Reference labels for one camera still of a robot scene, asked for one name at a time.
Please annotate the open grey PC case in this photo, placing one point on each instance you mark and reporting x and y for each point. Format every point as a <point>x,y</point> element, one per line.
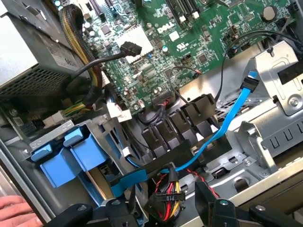
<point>203,80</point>

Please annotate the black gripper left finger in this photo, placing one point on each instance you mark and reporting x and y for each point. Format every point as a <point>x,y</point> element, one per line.
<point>118,212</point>

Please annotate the grey drive cage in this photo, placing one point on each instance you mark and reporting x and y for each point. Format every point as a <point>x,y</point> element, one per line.
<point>284,111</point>

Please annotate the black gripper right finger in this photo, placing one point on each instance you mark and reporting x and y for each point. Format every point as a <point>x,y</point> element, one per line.
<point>220,212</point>

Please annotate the black fan shroud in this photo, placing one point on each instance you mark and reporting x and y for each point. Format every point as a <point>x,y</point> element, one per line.
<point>180,123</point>

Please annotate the person hand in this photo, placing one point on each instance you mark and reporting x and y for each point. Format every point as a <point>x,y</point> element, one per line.
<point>14,212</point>

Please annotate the lower blue drive caddy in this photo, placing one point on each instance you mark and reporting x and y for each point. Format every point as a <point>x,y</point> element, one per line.
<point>54,133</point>

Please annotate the blue disk carrier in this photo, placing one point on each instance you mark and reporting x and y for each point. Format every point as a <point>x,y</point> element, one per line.
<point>59,168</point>

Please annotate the silver heatsink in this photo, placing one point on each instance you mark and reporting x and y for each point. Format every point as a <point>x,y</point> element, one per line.
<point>135,35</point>

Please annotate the grey power supply unit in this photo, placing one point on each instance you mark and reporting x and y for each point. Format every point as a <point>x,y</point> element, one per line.
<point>19,59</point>

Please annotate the black expansion slot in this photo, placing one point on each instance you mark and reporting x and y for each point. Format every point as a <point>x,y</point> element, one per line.
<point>95,7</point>

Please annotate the silver coin battery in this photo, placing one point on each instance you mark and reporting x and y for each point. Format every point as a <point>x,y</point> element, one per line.
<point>268,13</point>

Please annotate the green motherboard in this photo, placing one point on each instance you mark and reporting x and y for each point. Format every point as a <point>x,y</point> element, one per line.
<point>189,35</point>

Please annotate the black RAM slot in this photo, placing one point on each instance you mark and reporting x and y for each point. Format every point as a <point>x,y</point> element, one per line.
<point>176,7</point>
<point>189,7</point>

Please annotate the white plastic plug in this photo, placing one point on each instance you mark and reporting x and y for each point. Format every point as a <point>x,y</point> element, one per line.
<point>118,113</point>

